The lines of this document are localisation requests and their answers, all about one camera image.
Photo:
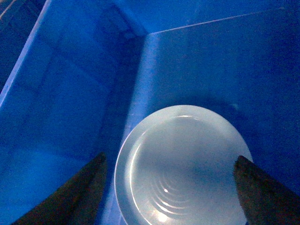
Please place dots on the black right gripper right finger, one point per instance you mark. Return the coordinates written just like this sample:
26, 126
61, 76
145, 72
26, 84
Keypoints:
264, 200

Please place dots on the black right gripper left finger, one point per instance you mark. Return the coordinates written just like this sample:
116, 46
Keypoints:
74, 203

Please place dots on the light blue round tray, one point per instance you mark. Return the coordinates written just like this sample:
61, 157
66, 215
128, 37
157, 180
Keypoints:
176, 168

